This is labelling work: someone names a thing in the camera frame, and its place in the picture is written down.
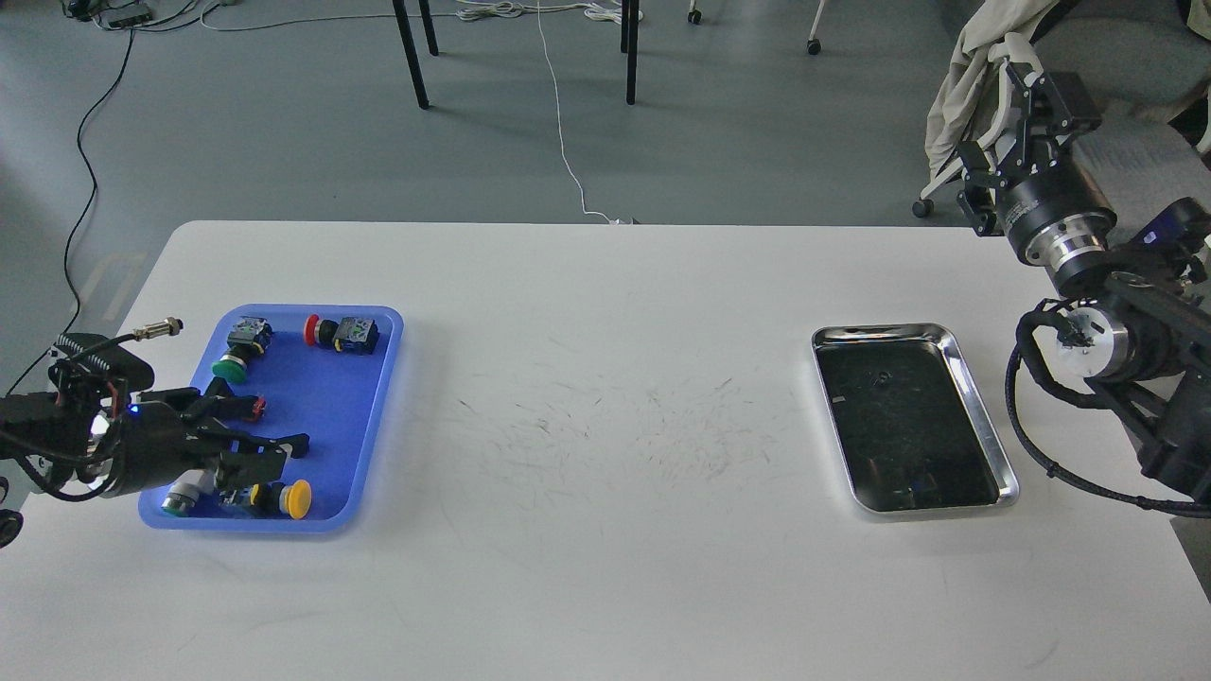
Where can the grey office chair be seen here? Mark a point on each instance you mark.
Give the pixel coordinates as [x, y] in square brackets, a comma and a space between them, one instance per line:
[1144, 67]

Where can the yellow mushroom push button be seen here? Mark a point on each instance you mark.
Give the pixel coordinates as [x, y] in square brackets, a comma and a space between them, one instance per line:
[264, 500]

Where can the blue plastic tray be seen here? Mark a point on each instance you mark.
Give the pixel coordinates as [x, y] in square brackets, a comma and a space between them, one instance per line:
[336, 398]

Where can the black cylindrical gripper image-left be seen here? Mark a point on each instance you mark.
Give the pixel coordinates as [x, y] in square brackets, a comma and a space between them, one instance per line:
[153, 446]

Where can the black wrist camera image-left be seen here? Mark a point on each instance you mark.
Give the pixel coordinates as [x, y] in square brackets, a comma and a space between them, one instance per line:
[85, 362]

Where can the black table leg right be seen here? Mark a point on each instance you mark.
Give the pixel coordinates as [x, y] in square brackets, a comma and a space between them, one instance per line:
[629, 44]

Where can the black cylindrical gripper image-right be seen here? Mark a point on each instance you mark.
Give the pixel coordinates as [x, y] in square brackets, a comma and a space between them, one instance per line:
[1056, 109]

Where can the red push button switch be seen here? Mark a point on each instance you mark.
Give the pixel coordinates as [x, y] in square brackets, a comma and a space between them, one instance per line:
[356, 335]

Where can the black power strip on floor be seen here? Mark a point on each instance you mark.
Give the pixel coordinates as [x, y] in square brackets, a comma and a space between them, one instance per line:
[124, 17]

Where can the silver metal tray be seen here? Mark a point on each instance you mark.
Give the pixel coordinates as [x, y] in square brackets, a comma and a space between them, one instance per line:
[922, 445]

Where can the green push button switch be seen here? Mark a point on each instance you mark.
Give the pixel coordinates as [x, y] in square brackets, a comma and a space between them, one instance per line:
[247, 341]

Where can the grey switch orange top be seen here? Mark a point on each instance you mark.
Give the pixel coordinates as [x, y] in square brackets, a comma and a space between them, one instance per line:
[184, 493]

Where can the beige jacket on chair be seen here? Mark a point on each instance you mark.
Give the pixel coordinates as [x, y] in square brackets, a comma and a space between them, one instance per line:
[960, 90]

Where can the black table leg left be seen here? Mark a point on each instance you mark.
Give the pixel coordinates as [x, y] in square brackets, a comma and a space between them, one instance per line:
[404, 28]

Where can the black table leg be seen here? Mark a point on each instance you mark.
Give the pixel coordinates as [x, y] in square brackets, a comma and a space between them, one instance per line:
[404, 28]
[629, 44]

